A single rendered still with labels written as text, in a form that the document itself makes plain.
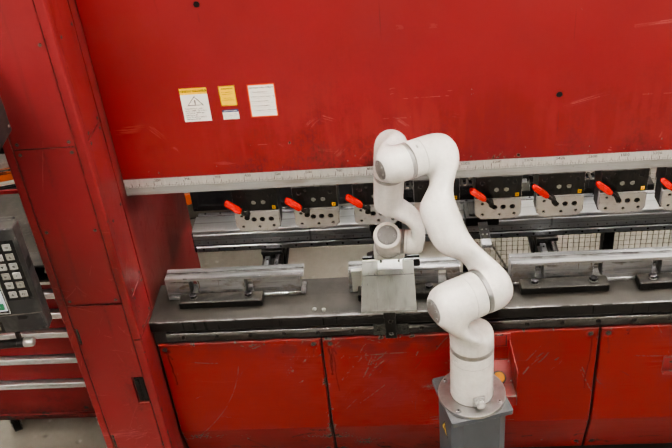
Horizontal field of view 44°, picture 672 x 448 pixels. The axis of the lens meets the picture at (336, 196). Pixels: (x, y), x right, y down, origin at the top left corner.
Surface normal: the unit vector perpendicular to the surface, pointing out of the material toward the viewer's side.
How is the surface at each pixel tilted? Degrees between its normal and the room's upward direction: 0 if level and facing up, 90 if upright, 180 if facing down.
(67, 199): 90
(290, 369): 90
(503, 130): 90
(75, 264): 90
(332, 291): 0
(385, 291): 0
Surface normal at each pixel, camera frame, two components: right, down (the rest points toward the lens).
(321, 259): -0.08, -0.83
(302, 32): -0.04, 0.55
